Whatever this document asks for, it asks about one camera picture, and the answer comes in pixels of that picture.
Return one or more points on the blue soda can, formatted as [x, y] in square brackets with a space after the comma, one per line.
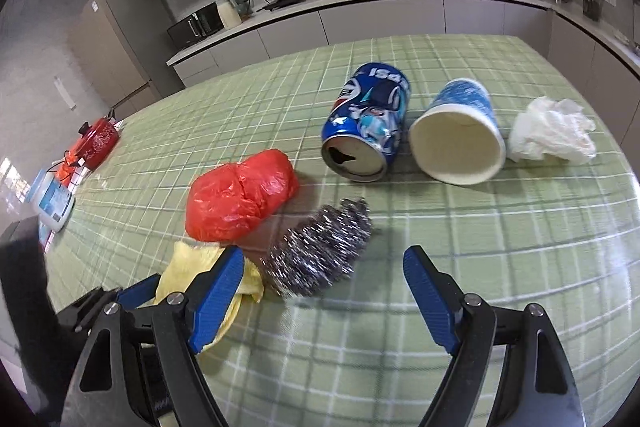
[365, 117]

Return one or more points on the grey base cabinets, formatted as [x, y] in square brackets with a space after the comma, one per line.
[380, 19]

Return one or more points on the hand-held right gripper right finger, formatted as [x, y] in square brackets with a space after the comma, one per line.
[432, 302]

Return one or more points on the steel wool scourer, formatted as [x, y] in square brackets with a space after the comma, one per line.
[315, 247]

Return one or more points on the yellow cloth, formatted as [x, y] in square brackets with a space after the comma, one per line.
[192, 259]

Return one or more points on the black microwave oven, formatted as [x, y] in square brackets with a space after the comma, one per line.
[195, 26]

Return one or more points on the black utensil holder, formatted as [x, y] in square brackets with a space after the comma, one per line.
[591, 9]

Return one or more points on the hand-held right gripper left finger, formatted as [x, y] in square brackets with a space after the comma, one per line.
[217, 302]

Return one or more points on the green checked tablecloth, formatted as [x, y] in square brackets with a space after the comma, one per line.
[450, 217]

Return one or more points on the grey electric kettle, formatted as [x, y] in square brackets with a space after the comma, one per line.
[242, 4]

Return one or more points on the white and blue tub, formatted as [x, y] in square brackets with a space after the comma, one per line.
[50, 202]

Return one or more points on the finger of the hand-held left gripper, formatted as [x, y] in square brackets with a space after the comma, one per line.
[140, 289]

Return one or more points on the orange plastic bag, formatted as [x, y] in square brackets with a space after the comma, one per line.
[67, 164]

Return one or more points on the red plastic bag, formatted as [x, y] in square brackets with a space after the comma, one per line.
[240, 192]

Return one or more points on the white jug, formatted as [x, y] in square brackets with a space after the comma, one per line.
[229, 14]

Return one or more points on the red cooking pot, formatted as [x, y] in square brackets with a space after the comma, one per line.
[100, 139]

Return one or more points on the black induction cooker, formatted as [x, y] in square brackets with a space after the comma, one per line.
[282, 3]

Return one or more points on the beige refrigerator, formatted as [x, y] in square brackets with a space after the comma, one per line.
[110, 47]

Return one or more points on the white tissue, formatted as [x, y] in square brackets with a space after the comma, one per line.
[550, 132]

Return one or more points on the blue paper cup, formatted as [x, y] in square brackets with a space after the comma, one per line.
[465, 107]

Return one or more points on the white dish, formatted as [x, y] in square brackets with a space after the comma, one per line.
[621, 36]

